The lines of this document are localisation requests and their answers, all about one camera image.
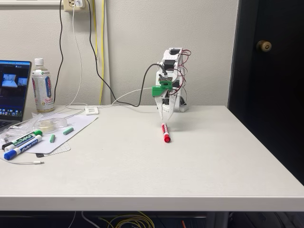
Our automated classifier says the red marker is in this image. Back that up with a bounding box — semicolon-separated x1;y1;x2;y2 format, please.
161;122;172;143

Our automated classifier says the green capped marker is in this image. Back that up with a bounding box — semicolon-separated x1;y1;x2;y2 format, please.
11;129;43;146

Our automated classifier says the blue capped marker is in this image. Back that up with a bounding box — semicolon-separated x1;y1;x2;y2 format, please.
3;134;43;161

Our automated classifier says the white flat adapter box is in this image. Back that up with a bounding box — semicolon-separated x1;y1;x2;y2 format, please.
85;106;99;116

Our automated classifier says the white plastic sheet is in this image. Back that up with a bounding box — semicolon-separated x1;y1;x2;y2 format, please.
22;114;99;157

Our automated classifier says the brass door knob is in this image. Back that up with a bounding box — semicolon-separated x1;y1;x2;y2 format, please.
256;39;272;52

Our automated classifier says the black door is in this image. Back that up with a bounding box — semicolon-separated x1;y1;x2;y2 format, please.
227;0;304;186

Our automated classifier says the clear round dish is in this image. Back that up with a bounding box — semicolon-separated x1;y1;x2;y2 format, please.
33;117;69;133

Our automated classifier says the clear plastic drink bottle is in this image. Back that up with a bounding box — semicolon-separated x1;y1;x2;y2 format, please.
31;58;56;113

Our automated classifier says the clear plastic bag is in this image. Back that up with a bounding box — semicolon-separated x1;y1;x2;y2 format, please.
0;112;45;143

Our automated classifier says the grey laptop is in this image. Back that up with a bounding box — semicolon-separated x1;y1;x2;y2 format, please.
0;59;33;133

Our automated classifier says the green camera mount with board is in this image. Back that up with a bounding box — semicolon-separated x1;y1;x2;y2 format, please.
151;74;173;98

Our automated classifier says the white cable to arm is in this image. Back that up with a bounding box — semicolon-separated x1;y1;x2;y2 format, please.
97;87;153;109

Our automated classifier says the yellow wall cable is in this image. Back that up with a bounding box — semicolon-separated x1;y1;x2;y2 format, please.
99;0;105;105

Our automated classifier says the black camera cable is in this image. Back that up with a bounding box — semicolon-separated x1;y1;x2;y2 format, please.
85;0;168;108

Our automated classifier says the white charger cable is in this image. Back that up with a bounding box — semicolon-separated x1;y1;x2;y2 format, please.
54;4;88;119

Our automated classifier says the yellow network cable with plug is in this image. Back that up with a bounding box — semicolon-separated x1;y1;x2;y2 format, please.
92;0;99;61

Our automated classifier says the black power cable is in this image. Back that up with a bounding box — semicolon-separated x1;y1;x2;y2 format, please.
53;0;64;105

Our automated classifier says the yellow cable bundle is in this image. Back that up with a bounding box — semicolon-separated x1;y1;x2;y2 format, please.
98;212;156;228

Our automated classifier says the beige wall outlet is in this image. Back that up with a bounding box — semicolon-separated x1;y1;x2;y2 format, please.
63;0;91;13

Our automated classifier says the white cable under table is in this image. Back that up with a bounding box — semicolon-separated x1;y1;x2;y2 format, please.
81;211;95;228

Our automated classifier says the white cable with plug tip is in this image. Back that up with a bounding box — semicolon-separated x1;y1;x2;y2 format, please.
0;156;45;165

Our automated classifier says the white wall trim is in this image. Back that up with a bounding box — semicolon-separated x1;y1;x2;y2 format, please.
0;0;61;7

